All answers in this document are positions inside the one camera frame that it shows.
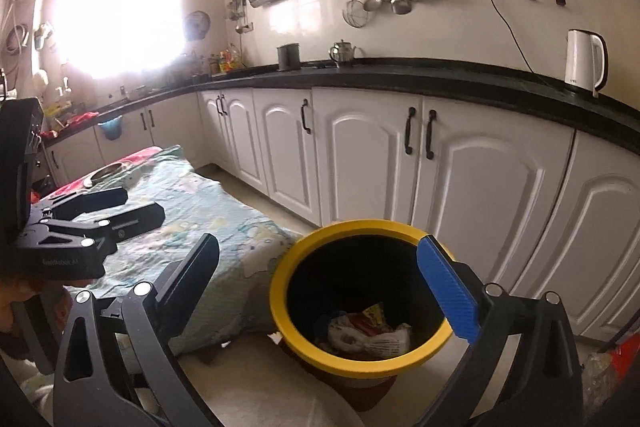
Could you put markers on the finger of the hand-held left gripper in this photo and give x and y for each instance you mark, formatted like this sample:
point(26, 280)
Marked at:
point(95, 199)
point(135, 219)

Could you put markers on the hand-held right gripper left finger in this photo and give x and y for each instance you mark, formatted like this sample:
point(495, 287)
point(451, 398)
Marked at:
point(190, 277)

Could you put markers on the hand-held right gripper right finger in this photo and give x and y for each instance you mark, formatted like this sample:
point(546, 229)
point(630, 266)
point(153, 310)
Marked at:
point(450, 294)

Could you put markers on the colourful snack wrapper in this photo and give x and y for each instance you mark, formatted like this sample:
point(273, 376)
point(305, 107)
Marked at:
point(370, 314)

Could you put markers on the orange printed plastic bag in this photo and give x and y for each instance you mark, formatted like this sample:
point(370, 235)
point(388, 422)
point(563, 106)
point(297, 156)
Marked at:
point(370, 342)

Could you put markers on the yellow rimmed black trash bin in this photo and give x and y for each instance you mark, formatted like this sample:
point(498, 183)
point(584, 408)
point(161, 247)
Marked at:
point(285, 307)

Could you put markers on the person's left hand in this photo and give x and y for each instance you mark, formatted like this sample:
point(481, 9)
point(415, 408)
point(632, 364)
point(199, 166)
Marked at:
point(17, 299)

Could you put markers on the steel bowl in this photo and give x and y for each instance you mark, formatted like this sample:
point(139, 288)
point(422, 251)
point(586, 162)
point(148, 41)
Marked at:
point(105, 174)

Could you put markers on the red blanket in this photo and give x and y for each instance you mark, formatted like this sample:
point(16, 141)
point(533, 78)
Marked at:
point(140, 154)

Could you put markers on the cartoon printed blanket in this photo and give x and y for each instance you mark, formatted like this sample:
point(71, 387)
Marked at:
point(215, 217)

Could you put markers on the red cloth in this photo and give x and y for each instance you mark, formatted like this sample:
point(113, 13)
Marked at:
point(75, 122)

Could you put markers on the blue hanging bin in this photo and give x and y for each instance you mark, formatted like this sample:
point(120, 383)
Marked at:
point(111, 130)

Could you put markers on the sink faucet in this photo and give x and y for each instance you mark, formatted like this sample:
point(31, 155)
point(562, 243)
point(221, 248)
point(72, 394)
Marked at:
point(62, 87)

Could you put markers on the white lower kitchen cabinets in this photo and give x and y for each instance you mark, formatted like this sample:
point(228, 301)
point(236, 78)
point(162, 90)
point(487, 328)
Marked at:
point(475, 187)

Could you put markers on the clear and red plastic bag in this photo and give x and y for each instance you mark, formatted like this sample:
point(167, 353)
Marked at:
point(607, 367)

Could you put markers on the row of condiment bottles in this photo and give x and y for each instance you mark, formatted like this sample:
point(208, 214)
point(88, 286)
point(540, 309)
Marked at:
point(227, 62)

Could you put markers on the kitchen window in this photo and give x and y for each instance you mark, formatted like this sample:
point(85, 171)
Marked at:
point(125, 2)

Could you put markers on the dark metal cup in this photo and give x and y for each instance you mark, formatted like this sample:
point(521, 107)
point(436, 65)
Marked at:
point(288, 58)

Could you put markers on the black kitchen countertop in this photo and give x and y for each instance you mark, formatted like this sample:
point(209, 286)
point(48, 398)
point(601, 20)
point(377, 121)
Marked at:
point(400, 74)

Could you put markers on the hanging small utensil rack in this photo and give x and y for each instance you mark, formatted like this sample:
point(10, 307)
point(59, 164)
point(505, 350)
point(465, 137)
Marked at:
point(240, 14)

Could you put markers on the steel teapot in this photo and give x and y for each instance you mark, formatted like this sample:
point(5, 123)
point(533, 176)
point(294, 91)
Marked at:
point(342, 53)

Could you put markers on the white electric kettle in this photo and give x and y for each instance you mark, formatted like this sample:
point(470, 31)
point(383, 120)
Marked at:
point(580, 62)

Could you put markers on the round wall fan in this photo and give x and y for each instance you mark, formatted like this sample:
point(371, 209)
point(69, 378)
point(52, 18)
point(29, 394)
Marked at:
point(196, 25)

